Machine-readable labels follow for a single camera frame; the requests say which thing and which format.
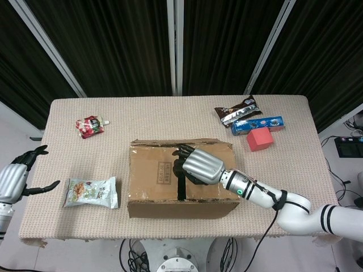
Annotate brown chocolate snack bag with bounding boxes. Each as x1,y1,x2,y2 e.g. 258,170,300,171
214,95,262,129

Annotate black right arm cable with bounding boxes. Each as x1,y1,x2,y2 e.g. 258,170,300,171
244,208,280,272

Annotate black cable bundle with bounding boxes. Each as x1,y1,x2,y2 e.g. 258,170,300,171
220,237,238,272
119,239,150,272

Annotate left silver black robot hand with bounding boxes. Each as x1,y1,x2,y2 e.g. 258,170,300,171
0,144,61,205

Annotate black pleated curtain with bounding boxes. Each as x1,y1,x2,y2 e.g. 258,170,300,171
183,0,284,96
0,0,79,122
252,0,363,134
25,0,174,97

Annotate white green snack bag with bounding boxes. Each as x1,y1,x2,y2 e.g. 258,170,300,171
62,176,119,210

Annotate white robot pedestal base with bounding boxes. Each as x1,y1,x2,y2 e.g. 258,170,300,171
140,237,216,272

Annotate red spouted juice pouch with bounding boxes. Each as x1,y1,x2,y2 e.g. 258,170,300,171
75,114,111,139

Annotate beige waffle tablecloth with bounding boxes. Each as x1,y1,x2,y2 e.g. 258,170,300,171
18,95,346,249

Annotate cardboard box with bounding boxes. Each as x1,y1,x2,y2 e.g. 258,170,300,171
127,138,242,219

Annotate red cube block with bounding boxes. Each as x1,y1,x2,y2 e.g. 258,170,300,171
246,127,275,153

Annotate black electronic device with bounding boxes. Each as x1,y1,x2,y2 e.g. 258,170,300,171
334,136,363,159

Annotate blue cookie box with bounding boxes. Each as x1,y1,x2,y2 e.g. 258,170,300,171
231,115,286,137

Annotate black floor cables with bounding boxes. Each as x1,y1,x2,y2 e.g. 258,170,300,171
320,113,363,209

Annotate white metal frame post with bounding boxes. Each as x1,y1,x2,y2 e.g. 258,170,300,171
244,0,297,96
8,0,87,99
166,0,184,96

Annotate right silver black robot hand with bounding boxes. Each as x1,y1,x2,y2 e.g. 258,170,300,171
171,143,225,186

